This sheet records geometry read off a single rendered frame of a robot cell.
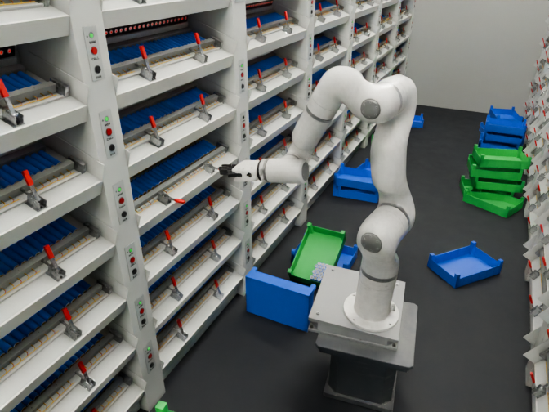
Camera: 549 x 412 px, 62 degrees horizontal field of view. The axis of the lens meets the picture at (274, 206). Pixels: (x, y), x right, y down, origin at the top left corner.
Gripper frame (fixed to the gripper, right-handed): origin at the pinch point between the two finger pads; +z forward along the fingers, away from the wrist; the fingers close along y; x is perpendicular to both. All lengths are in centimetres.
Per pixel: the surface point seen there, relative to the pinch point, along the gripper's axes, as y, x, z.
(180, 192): -18.7, -1.0, 6.9
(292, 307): 9, -66, -13
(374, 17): 228, 29, 3
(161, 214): -31.3, -3.0, 5.8
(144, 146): -31.1, 19.6, 5.3
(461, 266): 87, -87, -73
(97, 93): -48, 39, -2
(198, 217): -4.5, -18.5, 13.9
